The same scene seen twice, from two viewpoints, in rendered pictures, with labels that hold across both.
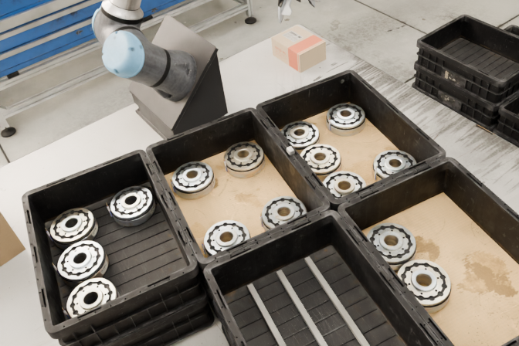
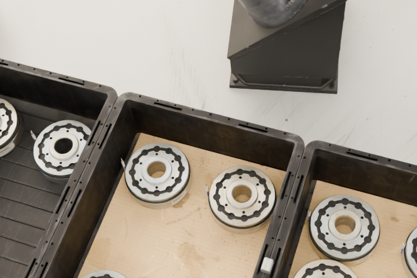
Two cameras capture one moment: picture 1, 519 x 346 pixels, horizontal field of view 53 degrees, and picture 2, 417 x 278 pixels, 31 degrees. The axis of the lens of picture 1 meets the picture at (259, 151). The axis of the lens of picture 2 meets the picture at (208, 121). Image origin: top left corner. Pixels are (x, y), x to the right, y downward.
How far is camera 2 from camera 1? 69 cm
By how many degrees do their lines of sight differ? 32
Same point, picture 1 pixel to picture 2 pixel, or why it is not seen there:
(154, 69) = not seen: outside the picture
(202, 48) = not seen: outside the picture
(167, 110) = (243, 24)
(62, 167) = not seen: outside the picture
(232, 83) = (405, 20)
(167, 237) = not seen: hidden behind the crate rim
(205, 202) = (144, 219)
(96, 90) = not seen: outside the picture
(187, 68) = not seen: outside the picture
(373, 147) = not seen: outside the picture
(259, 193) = (212, 267)
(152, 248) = (37, 229)
